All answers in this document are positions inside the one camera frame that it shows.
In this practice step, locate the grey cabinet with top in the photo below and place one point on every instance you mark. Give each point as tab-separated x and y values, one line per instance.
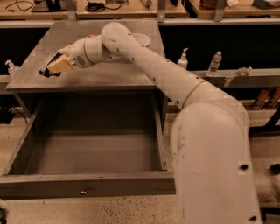
117	75

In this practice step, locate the clear water bottle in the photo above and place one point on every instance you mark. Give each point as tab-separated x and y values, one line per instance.
215	63

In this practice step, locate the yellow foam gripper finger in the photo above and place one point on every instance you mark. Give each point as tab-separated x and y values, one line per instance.
65	50
62	64

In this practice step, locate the orange spray bottle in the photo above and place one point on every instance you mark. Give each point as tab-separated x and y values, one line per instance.
260	99
273	99

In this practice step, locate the white bowl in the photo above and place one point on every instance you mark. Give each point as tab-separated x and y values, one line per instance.
143	39

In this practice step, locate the white pump lotion bottle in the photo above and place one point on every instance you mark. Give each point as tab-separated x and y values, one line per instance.
182	61

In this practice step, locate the black chair base leg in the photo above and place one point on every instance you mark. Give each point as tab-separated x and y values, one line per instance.
266	211

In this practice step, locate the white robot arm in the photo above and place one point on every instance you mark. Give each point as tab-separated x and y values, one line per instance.
213	170

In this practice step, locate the black caster wheel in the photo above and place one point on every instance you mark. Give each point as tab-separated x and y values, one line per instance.
275	168

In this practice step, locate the clear pump sanitizer bottle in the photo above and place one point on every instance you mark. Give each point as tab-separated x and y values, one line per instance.
12	68

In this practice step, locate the grey metal ledge rail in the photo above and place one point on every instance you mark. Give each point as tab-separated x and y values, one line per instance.
258	78

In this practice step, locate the crumpled plastic wrapper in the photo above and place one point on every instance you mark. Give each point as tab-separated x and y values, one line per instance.
244	71

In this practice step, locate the black metal stand leg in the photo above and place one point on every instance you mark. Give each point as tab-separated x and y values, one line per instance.
264	122

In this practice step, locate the open grey top drawer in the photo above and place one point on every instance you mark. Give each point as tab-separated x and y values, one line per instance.
112	144

